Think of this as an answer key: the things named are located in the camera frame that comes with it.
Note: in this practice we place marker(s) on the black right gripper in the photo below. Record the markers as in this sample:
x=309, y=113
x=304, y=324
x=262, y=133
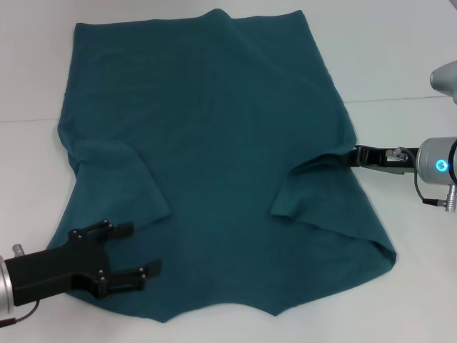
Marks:
x=407, y=166

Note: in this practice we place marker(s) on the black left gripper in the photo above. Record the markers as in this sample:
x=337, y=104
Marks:
x=53, y=271

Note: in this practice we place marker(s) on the teal blue shirt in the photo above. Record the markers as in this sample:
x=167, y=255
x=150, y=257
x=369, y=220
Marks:
x=221, y=143

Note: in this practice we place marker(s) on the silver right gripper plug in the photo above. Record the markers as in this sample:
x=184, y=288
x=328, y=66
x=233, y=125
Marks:
x=394, y=154

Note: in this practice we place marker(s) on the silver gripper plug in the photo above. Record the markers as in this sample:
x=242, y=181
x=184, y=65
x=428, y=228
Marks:
x=394, y=154
x=18, y=250

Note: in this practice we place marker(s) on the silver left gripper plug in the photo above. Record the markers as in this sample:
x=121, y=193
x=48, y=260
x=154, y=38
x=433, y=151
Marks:
x=18, y=250

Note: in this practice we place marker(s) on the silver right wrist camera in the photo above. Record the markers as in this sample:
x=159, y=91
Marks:
x=444, y=82

